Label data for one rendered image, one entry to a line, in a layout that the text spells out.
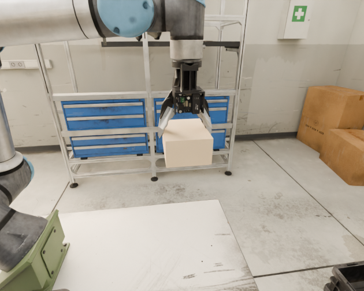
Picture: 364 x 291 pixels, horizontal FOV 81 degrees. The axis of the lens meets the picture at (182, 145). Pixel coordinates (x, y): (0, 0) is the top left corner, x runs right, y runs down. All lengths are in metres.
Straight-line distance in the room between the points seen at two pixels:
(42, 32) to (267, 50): 2.93
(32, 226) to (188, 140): 0.49
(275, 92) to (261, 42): 0.71
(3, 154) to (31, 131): 2.62
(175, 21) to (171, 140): 0.26
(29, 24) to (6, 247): 0.53
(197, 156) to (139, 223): 0.45
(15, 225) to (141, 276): 0.38
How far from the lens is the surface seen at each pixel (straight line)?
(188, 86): 0.51
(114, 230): 0.90
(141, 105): 2.03
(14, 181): 0.81
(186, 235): 0.85
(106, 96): 2.03
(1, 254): 0.75
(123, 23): 0.36
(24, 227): 0.74
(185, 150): 0.54
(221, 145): 2.30
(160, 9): 0.50
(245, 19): 2.10
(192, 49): 0.50
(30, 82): 3.18
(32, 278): 0.75
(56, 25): 0.42
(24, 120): 3.36
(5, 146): 0.77
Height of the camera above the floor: 1.34
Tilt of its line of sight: 26 degrees down
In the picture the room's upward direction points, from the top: straight up
